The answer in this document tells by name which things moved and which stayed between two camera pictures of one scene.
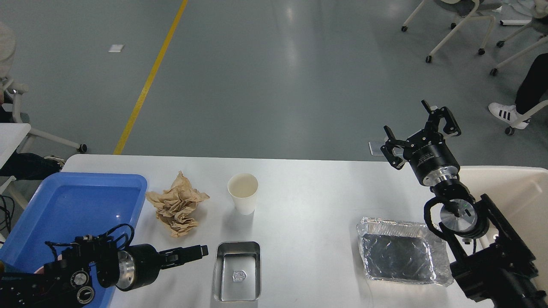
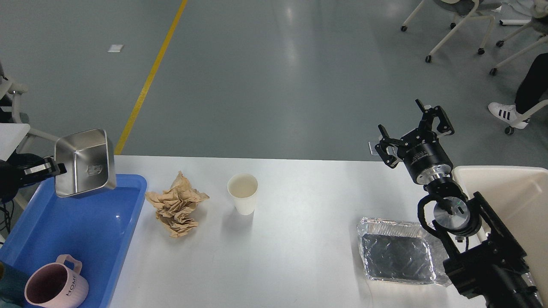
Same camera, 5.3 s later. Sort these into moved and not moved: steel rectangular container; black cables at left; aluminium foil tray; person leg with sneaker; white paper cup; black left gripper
Moved: black left gripper; steel rectangular container
Not moved: person leg with sneaker; aluminium foil tray; white paper cup; black cables at left
